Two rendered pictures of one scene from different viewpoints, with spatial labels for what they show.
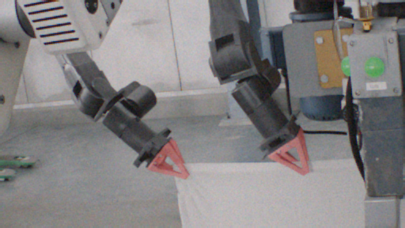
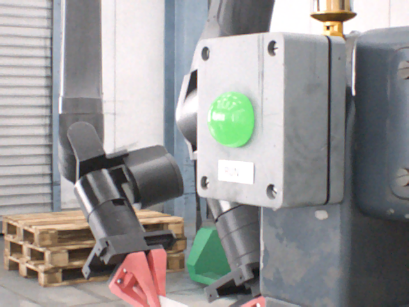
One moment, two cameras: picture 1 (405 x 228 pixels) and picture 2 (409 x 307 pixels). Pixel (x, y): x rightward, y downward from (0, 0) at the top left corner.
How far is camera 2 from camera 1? 0.71 m
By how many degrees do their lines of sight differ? 33
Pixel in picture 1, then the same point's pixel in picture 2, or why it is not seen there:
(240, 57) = not seen: hidden behind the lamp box
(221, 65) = (185, 119)
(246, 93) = not seen: hidden behind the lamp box
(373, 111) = (284, 249)
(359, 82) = (209, 157)
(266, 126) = (231, 254)
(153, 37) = not seen: outside the picture
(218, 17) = (207, 32)
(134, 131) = (101, 219)
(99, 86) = (77, 135)
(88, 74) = (75, 115)
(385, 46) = (261, 63)
